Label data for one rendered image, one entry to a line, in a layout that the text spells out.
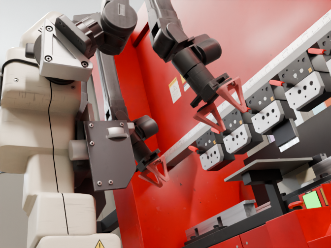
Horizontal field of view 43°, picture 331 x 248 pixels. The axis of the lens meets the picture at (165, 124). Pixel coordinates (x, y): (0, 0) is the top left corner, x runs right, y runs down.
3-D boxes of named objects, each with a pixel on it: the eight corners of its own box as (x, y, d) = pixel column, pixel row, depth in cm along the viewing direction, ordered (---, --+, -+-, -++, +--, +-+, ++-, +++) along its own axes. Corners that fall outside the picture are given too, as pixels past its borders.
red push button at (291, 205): (288, 219, 105) (283, 205, 106) (299, 217, 107) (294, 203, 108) (300, 214, 102) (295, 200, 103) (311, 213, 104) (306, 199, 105)
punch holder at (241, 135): (227, 155, 181) (217, 121, 187) (242, 154, 185) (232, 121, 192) (248, 140, 169) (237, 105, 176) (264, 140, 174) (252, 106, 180)
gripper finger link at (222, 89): (243, 115, 97) (217, 85, 99) (260, 100, 92) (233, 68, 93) (224, 128, 94) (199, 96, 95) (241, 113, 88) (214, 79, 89)
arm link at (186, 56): (164, 62, 99) (174, 48, 95) (184, 52, 103) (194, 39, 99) (182, 84, 98) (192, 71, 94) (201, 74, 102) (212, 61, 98)
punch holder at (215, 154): (203, 171, 196) (194, 140, 203) (217, 170, 200) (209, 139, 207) (221, 159, 185) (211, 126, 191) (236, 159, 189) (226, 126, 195)
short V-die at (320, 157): (282, 181, 157) (280, 174, 158) (288, 181, 159) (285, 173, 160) (322, 161, 142) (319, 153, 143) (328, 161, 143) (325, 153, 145)
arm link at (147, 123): (106, 125, 137) (113, 113, 130) (132, 110, 144) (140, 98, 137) (127, 154, 135) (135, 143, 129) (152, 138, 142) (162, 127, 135)
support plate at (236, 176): (224, 181, 145) (223, 179, 146) (278, 177, 159) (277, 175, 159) (256, 162, 132) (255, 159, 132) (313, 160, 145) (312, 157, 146)
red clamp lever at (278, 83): (268, 78, 155) (287, 82, 147) (276, 79, 157) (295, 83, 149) (267, 83, 155) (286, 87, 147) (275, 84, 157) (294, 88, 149)
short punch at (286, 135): (279, 152, 160) (271, 130, 164) (282, 152, 161) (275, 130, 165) (297, 141, 152) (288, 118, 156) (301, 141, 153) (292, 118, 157)
